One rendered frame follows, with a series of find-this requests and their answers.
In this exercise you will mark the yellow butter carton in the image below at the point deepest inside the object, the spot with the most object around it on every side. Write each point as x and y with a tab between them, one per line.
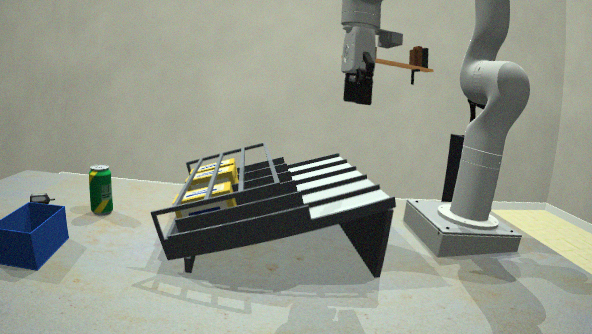
199	194
212	166
226	174

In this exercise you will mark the green drink can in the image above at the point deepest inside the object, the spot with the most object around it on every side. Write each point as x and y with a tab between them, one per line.
100	187

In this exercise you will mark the blue open bin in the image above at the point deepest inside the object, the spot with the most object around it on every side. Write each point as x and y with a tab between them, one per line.
23	246

